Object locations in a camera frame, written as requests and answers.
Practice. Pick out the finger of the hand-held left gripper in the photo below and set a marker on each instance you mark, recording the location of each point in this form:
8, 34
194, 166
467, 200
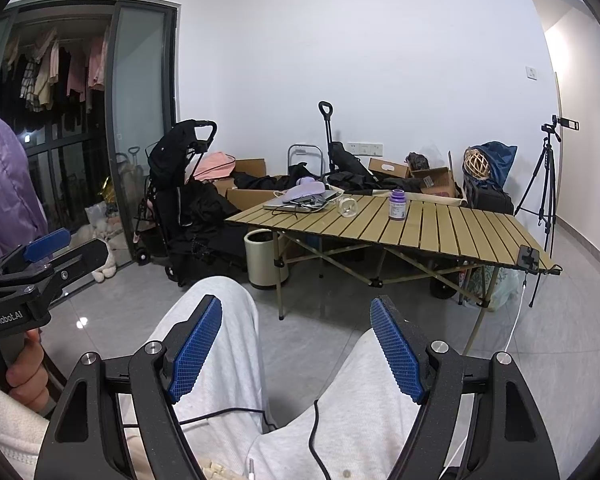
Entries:
82, 260
45, 247

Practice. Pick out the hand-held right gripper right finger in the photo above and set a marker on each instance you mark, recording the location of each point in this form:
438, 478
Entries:
396, 352

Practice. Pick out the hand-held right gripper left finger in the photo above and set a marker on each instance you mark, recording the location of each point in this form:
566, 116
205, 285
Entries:
195, 352

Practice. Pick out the person's left hand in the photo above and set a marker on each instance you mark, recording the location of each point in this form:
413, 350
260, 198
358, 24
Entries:
27, 370

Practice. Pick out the white plush toy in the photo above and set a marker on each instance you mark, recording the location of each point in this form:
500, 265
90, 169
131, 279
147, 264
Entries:
105, 262

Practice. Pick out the person's left leg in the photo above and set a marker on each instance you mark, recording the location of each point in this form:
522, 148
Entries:
230, 360

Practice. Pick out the person's leg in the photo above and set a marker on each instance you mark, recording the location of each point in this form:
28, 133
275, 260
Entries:
230, 360
350, 410

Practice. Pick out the person's right leg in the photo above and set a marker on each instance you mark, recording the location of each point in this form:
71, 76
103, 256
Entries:
350, 410

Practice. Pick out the purple jacket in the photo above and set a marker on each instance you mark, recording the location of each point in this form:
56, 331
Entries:
5, 185

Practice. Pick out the cream trash bin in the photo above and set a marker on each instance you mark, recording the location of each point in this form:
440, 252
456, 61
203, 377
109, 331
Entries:
265, 262

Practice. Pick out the plastic bag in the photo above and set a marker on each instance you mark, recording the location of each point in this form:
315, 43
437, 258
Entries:
497, 287

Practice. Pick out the folding slatted camping table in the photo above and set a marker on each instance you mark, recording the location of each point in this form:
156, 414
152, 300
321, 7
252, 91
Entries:
430, 232

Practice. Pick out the person's white sweater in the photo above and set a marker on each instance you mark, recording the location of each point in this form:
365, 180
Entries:
5, 435

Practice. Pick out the pile of black clothes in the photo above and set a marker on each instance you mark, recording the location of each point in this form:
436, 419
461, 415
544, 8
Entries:
210, 220

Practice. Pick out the black stroller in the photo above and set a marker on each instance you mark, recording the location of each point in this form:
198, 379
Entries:
172, 160

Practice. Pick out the purple bottle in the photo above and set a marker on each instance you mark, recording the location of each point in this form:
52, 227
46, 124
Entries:
398, 207

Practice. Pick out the clear glass cup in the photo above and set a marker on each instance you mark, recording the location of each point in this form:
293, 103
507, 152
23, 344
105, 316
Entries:
347, 207

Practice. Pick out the beige paper roll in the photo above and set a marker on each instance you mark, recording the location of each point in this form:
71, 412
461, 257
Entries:
430, 199

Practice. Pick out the sliding glass door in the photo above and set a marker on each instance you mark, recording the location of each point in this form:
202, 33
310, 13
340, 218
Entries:
140, 110

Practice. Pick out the black smartphone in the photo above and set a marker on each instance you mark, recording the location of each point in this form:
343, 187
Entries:
528, 258

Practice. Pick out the pink bag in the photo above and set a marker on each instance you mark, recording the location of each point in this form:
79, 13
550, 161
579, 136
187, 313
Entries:
215, 165

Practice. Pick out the silver laptop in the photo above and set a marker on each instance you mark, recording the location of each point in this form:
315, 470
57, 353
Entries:
280, 205

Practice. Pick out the cardboard box with label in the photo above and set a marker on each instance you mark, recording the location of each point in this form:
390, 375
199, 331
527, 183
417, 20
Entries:
437, 182

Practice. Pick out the row of hanging clothes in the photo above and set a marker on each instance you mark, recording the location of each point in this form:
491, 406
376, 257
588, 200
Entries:
50, 70

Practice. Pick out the lilac cloth pouch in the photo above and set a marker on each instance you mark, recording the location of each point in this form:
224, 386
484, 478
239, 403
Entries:
305, 187

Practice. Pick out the black folding wagon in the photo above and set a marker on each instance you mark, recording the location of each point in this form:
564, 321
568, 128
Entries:
342, 160

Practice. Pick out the woven bamboo ball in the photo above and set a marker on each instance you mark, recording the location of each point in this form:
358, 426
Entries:
476, 162

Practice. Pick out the blue bag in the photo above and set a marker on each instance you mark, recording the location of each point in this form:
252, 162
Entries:
500, 160

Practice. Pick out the grey folding trolley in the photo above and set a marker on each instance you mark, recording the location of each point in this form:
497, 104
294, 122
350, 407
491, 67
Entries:
305, 152

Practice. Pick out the wall outlet strip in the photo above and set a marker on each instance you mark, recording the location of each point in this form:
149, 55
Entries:
365, 149

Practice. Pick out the black camera tripod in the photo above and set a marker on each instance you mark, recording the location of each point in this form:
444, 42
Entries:
547, 170

